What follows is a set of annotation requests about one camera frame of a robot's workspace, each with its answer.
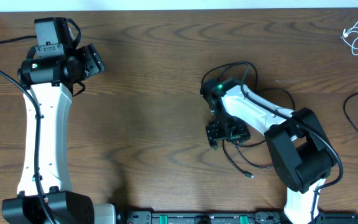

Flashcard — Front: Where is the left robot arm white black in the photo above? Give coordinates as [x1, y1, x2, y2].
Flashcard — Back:
[2, 17, 116, 223]

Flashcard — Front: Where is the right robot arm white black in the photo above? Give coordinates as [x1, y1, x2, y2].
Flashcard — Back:
[200, 78, 342, 223]

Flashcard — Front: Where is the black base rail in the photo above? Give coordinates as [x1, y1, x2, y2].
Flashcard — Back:
[117, 210, 358, 224]

